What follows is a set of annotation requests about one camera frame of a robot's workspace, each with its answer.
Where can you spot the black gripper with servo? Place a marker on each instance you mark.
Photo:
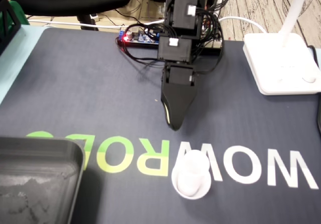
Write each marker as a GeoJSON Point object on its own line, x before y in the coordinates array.
{"type": "Point", "coordinates": [179, 74]}

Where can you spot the white translucent plastic cup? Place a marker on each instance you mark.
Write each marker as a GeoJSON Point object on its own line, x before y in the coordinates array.
{"type": "Point", "coordinates": [190, 181]}

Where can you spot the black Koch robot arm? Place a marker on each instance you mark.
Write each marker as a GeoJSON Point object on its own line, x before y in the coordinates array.
{"type": "Point", "coordinates": [183, 8]}

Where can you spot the blue circuit board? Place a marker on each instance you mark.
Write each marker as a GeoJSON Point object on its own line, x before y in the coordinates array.
{"type": "Point", "coordinates": [140, 38]}

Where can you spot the dark grey printed mat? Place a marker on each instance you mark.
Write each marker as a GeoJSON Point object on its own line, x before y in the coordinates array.
{"type": "Point", "coordinates": [100, 83]}

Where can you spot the white desk lamp base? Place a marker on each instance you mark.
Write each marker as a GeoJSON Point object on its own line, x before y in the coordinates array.
{"type": "Point", "coordinates": [276, 65]}

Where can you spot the white desk lamp neck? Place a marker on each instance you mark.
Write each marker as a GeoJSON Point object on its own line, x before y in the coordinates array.
{"type": "Point", "coordinates": [293, 13]}

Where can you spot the black plastic tray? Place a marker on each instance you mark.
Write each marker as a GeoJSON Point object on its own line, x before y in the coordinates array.
{"type": "Point", "coordinates": [37, 183]}

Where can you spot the green box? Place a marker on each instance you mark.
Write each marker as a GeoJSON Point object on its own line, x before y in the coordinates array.
{"type": "Point", "coordinates": [22, 15]}

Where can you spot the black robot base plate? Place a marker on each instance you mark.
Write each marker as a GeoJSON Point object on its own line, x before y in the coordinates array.
{"type": "Point", "coordinates": [140, 46]}

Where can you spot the black frame stand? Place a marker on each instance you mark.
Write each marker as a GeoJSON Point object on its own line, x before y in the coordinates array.
{"type": "Point", "coordinates": [15, 29]}

